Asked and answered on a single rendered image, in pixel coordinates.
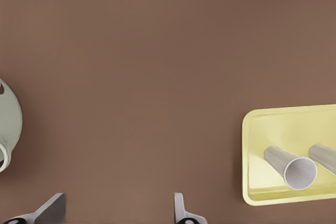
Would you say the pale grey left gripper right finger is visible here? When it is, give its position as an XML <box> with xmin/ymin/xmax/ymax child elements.
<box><xmin>174</xmin><ymin>192</ymin><xmax>208</xmax><ymax>224</ymax></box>

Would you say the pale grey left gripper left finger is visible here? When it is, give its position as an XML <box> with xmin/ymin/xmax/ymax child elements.
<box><xmin>1</xmin><ymin>192</ymin><xmax>66</xmax><ymax>224</ymax></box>

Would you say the white IKEA cup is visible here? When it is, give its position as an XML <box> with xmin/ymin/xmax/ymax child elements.
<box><xmin>264</xmin><ymin>145</ymin><xmax>318</xmax><ymax>191</ymax></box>
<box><xmin>308</xmin><ymin>144</ymin><xmax>336</xmax><ymax>177</ymax></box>

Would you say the pale yellow rectangular tray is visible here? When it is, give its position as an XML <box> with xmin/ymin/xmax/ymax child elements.
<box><xmin>241</xmin><ymin>104</ymin><xmax>336</xmax><ymax>206</ymax></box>

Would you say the pale green pot with handles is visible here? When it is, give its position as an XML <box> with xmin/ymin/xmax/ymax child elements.
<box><xmin>0</xmin><ymin>78</ymin><xmax>24</xmax><ymax>173</ymax></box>

